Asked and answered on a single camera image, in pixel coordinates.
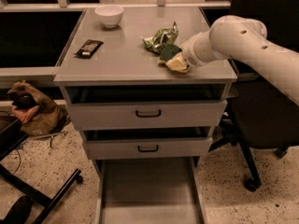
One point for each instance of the white ceramic bowl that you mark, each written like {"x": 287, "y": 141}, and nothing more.
{"x": 109, "y": 15}

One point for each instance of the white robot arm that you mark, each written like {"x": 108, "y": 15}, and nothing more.
{"x": 244, "y": 40}

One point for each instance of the bottom grey drawer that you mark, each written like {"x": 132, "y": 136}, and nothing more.
{"x": 149, "y": 191}

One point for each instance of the black drawer handle middle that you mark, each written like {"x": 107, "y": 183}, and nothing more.
{"x": 147, "y": 149}

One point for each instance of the green and yellow sponge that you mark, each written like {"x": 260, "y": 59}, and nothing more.
{"x": 169, "y": 52}

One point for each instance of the middle grey drawer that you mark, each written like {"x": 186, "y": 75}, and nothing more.
{"x": 145, "y": 143}

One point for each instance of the top grey drawer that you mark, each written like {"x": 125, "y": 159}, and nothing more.
{"x": 132, "y": 107}

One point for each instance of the black drawer handle top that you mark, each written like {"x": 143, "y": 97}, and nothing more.
{"x": 148, "y": 114}

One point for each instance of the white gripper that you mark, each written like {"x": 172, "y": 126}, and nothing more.
{"x": 191, "y": 55}

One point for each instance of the black drawer handle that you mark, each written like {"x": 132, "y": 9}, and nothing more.
{"x": 147, "y": 149}
{"x": 148, "y": 114}

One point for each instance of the crumpled green chip bag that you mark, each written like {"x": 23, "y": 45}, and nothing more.
{"x": 163, "y": 37}

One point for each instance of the black office chair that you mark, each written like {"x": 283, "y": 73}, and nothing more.
{"x": 262, "y": 116}

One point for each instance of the grey drawer cabinet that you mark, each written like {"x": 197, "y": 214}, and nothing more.
{"x": 122, "y": 60}

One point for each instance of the brown cloth bag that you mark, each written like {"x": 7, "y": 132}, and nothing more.
{"x": 38, "y": 113}

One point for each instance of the black snack bar wrapper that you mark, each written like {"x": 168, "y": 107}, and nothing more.
{"x": 88, "y": 48}

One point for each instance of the grey drawer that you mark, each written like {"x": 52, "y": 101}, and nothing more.
{"x": 132, "y": 107}
{"x": 149, "y": 191}
{"x": 145, "y": 143}

